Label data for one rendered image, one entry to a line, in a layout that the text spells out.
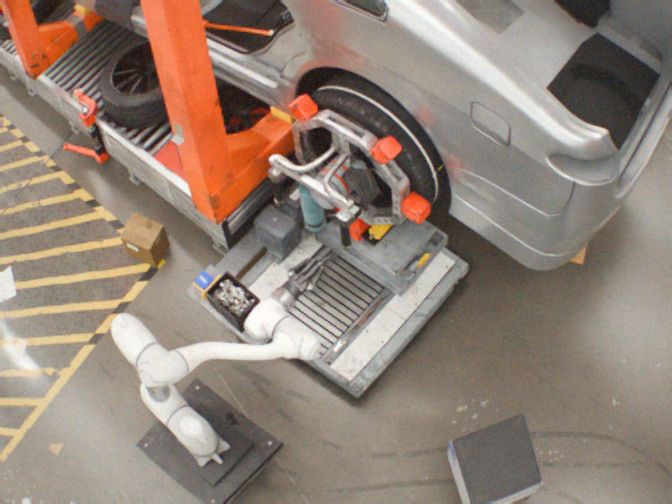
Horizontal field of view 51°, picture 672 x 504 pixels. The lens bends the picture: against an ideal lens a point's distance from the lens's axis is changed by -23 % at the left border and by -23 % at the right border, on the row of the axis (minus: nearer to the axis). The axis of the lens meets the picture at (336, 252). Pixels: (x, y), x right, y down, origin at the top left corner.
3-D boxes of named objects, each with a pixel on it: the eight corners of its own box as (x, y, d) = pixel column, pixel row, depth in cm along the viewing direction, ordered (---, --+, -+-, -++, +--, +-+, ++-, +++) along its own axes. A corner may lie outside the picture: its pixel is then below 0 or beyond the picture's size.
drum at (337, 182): (370, 181, 355) (368, 160, 343) (335, 217, 347) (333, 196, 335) (342, 164, 360) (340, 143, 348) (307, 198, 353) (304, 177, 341)
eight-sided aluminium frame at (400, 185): (411, 235, 364) (409, 155, 318) (401, 246, 362) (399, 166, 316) (309, 169, 385) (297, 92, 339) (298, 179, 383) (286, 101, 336)
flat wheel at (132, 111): (89, 125, 457) (81, 102, 437) (136, 50, 489) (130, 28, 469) (175, 136, 443) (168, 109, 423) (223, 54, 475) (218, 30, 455)
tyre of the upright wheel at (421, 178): (442, 209, 384) (471, 134, 324) (410, 246, 376) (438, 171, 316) (326, 120, 397) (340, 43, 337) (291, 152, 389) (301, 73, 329)
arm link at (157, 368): (191, 362, 281) (166, 335, 286) (156, 380, 268) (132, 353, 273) (185, 384, 289) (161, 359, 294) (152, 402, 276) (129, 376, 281)
